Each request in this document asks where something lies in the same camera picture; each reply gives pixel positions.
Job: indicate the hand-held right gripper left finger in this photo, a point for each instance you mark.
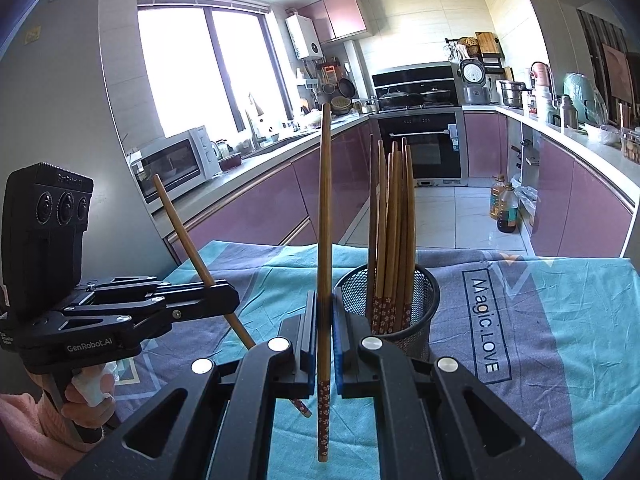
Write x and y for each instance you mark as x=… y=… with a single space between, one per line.
x=311 y=340

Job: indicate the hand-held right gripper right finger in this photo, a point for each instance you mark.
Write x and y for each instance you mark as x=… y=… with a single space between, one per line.
x=340 y=350

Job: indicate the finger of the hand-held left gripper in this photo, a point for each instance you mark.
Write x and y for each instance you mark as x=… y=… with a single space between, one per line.
x=210 y=302
x=135 y=282

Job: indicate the black mesh utensil holder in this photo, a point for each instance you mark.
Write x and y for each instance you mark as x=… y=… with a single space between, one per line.
x=425 y=310

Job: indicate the bunch of wooden chopsticks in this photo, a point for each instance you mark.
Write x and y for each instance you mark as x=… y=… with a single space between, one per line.
x=395 y=235

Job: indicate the person's left forearm pink sleeve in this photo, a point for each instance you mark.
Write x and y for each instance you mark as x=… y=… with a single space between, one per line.
x=25 y=435

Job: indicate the hanging pans and utensils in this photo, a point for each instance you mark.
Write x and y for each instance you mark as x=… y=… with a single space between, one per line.
x=337 y=85

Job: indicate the person's left hand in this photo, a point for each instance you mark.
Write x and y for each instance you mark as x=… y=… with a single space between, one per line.
x=92 y=410

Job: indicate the pink window-side counter cabinets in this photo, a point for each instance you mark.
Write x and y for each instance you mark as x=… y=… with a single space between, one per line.
x=260 y=200

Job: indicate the white countertop oven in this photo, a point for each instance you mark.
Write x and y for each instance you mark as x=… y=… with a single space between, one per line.
x=175 y=165

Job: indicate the grey refrigerator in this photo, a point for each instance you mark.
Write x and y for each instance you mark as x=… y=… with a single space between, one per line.
x=75 y=110

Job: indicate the dark red pot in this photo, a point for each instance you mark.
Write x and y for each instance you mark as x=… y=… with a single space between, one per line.
x=230 y=161

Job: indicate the kitchen sink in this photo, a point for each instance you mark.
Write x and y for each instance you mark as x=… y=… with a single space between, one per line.
x=280 y=143

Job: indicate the steel sink faucet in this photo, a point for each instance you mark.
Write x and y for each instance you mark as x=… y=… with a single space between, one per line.
x=250 y=120

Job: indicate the teal and grey tablecloth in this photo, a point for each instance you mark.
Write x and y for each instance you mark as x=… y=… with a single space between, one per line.
x=550 y=335

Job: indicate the white casserole pot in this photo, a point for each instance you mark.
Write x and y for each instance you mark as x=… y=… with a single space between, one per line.
x=312 y=118

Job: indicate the black integrated stove with oven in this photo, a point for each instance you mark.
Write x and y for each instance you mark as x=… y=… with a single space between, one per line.
x=430 y=155

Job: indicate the large cooking oil bottle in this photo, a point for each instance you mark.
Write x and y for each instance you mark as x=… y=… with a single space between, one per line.
x=507 y=212

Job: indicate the small cooking oil bottle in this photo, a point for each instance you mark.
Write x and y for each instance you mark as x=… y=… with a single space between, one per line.
x=496 y=200

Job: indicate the kitchen window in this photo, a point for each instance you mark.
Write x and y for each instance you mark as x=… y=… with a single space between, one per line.
x=200 y=70

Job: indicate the clear plastic bag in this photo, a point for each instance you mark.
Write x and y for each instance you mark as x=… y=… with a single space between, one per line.
x=528 y=205

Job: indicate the black lidded wok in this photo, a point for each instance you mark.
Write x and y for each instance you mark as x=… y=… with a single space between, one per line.
x=395 y=96

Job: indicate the black lidded pan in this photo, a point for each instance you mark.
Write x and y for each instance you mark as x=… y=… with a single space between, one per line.
x=436 y=95

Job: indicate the pink peninsula counter cabinets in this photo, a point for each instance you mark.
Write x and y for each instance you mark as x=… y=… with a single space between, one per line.
x=565 y=185

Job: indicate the silver rice cooker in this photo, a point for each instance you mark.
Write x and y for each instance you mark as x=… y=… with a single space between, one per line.
x=474 y=82

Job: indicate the stainless steel pot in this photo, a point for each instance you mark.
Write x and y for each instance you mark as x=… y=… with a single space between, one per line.
x=511 y=92

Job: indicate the pink upper kitchen cabinets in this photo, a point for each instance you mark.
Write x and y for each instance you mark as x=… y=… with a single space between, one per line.
x=337 y=15

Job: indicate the steel thermos bottle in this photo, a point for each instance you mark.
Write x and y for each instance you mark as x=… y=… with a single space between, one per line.
x=565 y=110

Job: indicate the pink kettle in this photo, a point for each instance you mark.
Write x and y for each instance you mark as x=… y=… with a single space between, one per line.
x=541 y=77

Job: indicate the wooden cutting board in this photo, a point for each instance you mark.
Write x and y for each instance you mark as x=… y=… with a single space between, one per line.
x=489 y=45

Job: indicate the white bowl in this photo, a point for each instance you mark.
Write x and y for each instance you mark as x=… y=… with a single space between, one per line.
x=602 y=134

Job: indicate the teal appliance cover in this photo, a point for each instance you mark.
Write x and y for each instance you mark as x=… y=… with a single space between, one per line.
x=582 y=95

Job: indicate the basket of jars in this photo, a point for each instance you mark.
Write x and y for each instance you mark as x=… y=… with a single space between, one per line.
x=631 y=147

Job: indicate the white wall water heater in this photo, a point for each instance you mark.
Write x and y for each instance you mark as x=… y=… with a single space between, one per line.
x=302 y=36

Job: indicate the black wall rack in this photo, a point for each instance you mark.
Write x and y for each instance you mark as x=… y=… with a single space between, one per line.
x=462 y=50

